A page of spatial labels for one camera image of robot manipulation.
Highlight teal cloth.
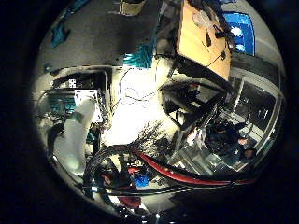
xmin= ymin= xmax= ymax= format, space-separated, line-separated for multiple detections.
xmin=50 ymin=20 xmax=72 ymax=49
xmin=121 ymin=40 xmax=157 ymax=70

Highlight blue plastic object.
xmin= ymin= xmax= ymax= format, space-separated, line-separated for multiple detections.
xmin=135 ymin=175 xmax=150 ymax=188

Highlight wooden desk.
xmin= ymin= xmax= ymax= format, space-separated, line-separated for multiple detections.
xmin=176 ymin=0 xmax=233 ymax=82

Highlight large desk monitor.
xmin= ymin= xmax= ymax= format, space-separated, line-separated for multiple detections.
xmin=223 ymin=11 xmax=257 ymax=57

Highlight black cable bundle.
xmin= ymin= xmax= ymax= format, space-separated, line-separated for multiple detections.
xmin=82 ymin=144 xmax=138 ymax=200

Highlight red cable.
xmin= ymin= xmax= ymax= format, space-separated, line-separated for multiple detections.
xmin=134 ymin=150 xmax=256 ymax=187

